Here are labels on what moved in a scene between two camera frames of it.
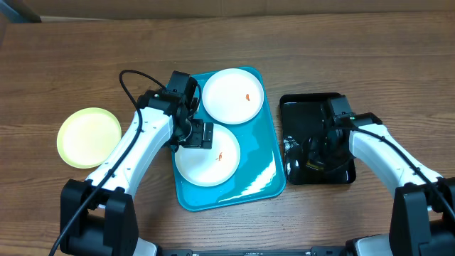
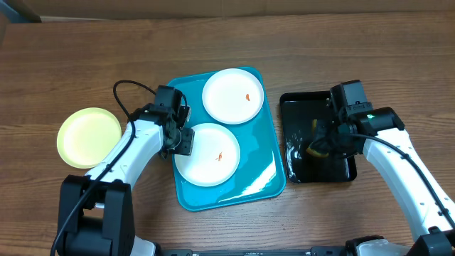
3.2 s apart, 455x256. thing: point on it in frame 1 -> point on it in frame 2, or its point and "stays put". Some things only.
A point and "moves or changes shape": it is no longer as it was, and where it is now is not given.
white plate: [232, 96] stays put
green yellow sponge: [310, 165] moves or changes shape
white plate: [211, 167] stays put
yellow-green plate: [87, 136] stays put
